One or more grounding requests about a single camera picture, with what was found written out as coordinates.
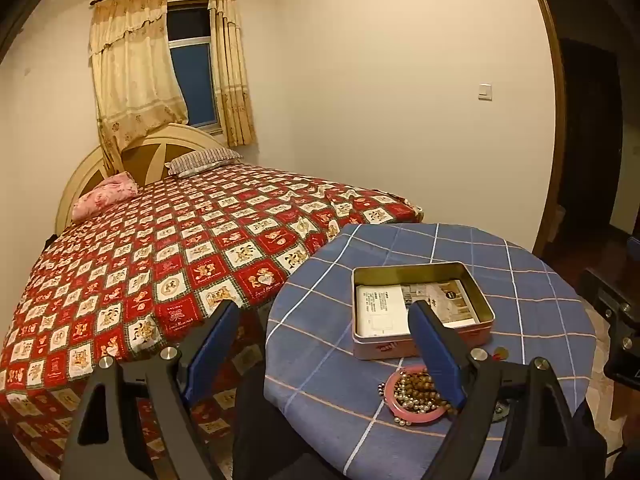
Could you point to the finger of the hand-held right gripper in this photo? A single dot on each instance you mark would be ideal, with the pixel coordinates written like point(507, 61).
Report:
point(622, 355)
point(605, 290)

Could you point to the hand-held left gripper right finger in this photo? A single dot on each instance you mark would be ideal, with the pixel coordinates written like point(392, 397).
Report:
point(435, 355)

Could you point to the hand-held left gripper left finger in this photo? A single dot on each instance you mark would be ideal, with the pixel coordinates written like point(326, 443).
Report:
point(215, 345)

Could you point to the pink tin box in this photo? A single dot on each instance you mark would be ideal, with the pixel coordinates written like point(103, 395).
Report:
point(380, 345)

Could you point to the pink bangle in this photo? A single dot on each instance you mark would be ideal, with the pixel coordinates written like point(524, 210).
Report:
point(415, 415)

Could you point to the printed card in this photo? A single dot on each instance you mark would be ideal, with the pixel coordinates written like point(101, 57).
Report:
point(450, 300)

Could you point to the white paper booklet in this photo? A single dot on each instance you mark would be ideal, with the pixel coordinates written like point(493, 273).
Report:
point(380, 310)

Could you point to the red patterned bedspread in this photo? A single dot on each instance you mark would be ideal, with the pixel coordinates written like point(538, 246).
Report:
point(150, 270)

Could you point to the blue plaid tablecloth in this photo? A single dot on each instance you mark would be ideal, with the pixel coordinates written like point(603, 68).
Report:
point(325, 385)

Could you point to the striped pillow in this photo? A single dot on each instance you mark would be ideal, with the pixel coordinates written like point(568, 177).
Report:
point(202, 162)

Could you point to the pink floral pillow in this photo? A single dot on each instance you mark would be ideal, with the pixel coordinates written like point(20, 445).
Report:
point(102, 195)

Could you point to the cream wooden headboard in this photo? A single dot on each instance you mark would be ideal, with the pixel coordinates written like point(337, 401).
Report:
point(85, 175)

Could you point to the window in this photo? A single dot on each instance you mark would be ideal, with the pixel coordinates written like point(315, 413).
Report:
point(192, 75)

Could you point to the narrow cream curtain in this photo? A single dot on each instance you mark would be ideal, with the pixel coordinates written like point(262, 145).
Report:
point(232, 70)

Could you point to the wide cream curtain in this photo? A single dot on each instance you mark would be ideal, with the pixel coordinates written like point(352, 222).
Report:
point(130, 75)

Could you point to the wooden door frame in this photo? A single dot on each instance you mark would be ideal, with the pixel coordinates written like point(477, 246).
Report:
point(552, 110)

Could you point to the white light switch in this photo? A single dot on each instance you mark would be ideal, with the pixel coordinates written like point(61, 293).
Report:
point(485, 91)

